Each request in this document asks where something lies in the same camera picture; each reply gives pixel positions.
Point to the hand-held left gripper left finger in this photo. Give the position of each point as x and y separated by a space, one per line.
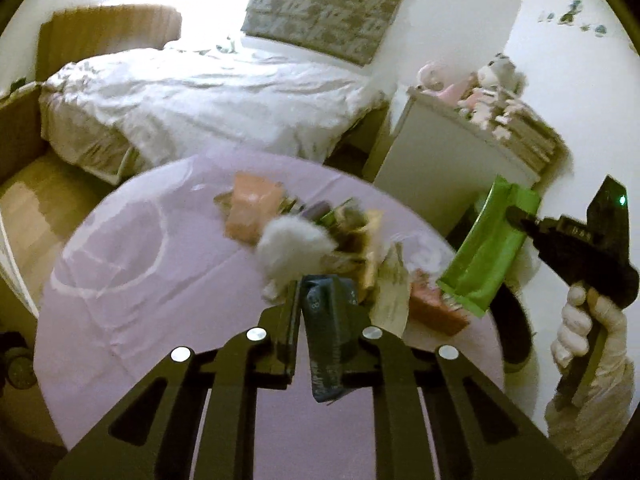
292 320

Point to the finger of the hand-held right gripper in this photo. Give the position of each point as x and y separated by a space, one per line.
525 220

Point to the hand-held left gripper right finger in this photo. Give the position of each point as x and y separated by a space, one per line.
354 320

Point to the dark blue packet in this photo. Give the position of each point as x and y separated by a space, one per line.
325 330

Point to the green packet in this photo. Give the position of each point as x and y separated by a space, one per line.
487 255

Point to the person's right forearm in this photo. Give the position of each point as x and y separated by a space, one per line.
595 430

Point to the person's right hand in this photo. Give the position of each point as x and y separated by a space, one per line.
570 325

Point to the paper receipt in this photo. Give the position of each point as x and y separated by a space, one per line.
392 300

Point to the white fluffy ball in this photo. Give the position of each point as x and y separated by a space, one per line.
295 250

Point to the yellow wrapper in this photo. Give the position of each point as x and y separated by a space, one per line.
370 245

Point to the stack of books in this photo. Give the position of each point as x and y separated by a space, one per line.
537 140

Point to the orange box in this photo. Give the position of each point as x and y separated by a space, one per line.
435 310

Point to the white cabinet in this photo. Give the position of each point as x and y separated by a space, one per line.
445 160

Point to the orange packet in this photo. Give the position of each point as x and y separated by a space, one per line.
252 205

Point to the purple tablecloth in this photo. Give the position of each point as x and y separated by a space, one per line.
150 300

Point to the white grey plush toy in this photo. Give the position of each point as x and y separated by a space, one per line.
500 72

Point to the pink plush toy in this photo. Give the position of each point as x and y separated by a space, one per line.
442 82

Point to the bed with white duvet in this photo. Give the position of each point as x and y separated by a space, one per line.
210 105

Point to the wooden headboard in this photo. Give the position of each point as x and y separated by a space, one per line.
100 35

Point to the teal wall stickers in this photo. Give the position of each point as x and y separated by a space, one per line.
567 15

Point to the grey patterned wall hanging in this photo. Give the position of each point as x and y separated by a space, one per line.
325 5

